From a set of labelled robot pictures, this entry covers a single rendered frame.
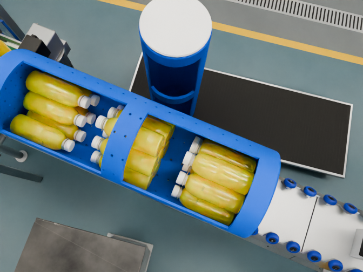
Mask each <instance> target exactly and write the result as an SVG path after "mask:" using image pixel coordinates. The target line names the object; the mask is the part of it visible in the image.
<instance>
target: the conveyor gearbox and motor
mask: <svg viewBox="0 0 363 272"><path fill-rule="evenodd" d="M32 34H33V35H36V36H37V37H38V38H39V39H41V40H42V41H43V42H44V44H45V45H46V46H47V47H48V49H49V50H50V51H51V53H50V55H49V57H48V58H50V59H52V60H54V61H57V62H59V63H62V64H64V65H66V66H69V67H71V68H74V67H73V65H72V63H71V61H70V60H69V58H68V57H67V55H68V54H69V52H70V50H71V49H70V47H69V45H68V43H67V42H66V41H64V40H62V39H60V38H59V37H58V35H57V34H56V32H55V30H51V29H48V28H46V27H43V26H41V25H38V24H37V23H33V24H32V26H31V28H30V29H29V31H28V32H27V34H26V35H30V36H31V35H32ZM26 35H25V36H26ZM24 38H25V37H24ZM22 41H23V40H22Z"/></svg>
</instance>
